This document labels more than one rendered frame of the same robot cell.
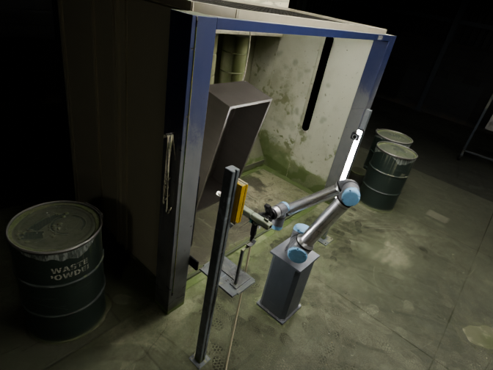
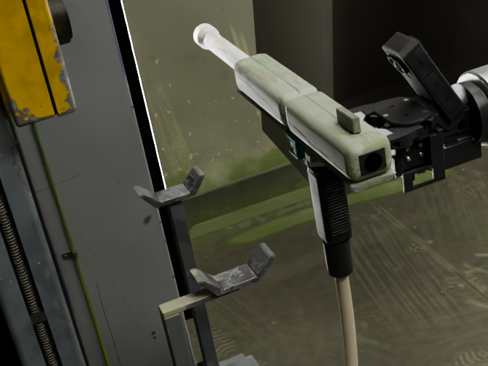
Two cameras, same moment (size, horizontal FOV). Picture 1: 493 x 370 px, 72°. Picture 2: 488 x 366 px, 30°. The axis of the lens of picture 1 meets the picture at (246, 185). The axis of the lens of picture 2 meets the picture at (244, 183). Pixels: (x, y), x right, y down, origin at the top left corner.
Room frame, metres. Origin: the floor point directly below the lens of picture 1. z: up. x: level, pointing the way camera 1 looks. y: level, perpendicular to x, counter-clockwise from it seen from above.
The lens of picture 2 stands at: (1.09, -0.56, 1.59)
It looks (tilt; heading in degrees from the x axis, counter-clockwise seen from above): 28 degrees down; 37
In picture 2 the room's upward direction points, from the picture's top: 11 degrees counter-clockwise
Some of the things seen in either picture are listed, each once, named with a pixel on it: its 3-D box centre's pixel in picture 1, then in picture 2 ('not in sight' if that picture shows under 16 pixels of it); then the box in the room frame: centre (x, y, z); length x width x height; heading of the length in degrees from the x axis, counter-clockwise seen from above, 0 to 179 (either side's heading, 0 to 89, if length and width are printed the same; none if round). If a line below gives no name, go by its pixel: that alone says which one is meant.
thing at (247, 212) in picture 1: (240, 218); (282, 145); (1.90, -0.01, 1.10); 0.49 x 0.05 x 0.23; 54
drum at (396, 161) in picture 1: (385, 176); not in sight; (4.60, -1.99, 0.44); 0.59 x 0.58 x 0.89; 159
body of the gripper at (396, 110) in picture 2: (266, 217); (427, 132); (1.94, -0.18, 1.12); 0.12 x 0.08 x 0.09; 144
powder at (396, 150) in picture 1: (396, 150); not in sight; (4.61, -1.99, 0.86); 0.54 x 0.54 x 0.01
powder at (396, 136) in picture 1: (394, 136); not in sight; (5.24, -2.14, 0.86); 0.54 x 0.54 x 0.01
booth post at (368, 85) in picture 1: (353, 128); not in sight; (4.34, -1.23, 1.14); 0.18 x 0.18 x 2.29; 54
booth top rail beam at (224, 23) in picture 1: (330, 32); not in sight; (3.14, -0.44, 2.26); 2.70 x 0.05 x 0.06; 144
